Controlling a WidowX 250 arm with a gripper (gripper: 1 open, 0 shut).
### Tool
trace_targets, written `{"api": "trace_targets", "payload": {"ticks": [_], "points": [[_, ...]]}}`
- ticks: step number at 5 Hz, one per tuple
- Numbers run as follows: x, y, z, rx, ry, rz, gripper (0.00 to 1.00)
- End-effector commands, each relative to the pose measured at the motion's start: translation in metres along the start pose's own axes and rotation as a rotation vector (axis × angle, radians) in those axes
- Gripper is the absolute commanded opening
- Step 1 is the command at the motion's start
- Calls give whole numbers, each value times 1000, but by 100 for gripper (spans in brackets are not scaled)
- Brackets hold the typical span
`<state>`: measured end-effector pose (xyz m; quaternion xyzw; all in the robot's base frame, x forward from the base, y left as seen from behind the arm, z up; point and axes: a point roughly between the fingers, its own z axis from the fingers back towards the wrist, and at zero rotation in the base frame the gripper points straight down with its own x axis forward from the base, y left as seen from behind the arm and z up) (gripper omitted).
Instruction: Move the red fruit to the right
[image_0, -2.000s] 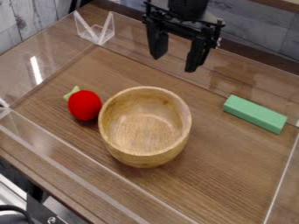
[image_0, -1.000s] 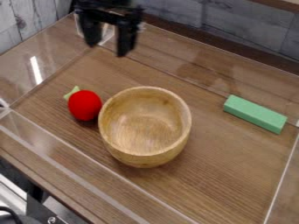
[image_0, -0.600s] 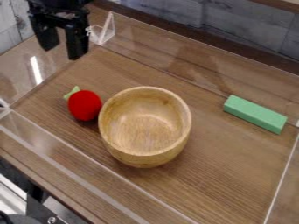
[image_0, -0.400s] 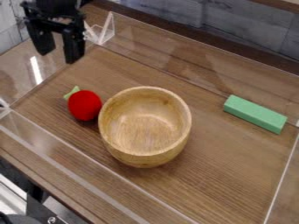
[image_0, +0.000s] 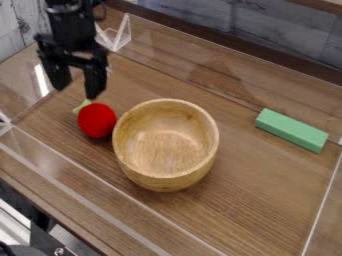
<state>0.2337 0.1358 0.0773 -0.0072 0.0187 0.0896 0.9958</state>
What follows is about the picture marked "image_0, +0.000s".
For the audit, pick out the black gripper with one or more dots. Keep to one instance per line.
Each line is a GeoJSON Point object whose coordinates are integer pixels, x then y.
{"type": "Point", "coordinates": [68, 45]}

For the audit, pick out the red plush fruit green leaf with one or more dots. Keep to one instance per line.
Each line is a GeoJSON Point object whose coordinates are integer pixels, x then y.
{"type": "Point", "coordinates": [96, 119]}

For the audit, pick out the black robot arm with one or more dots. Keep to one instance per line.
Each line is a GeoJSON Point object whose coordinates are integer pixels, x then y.
{"type": "Point", "coordinates": [70, 4]}

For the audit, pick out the wooden bowl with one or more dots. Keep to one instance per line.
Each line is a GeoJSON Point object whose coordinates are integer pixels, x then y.
{"type": "Point", "coordinates": [166, 142]}

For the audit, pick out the green rectangular block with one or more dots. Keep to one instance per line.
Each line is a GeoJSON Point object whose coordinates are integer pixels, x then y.
{"type": "Point", "coordinates": [291, 130]}

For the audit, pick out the clear acrylic tray enclosure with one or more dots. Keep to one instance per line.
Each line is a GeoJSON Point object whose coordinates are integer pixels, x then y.
{"type": "Point", "coordinates": [269, 201]}

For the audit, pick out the black camera mount with cable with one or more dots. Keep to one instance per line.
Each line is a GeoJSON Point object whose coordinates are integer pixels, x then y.
{"type": "Point", "coordinates": [28, 240]}

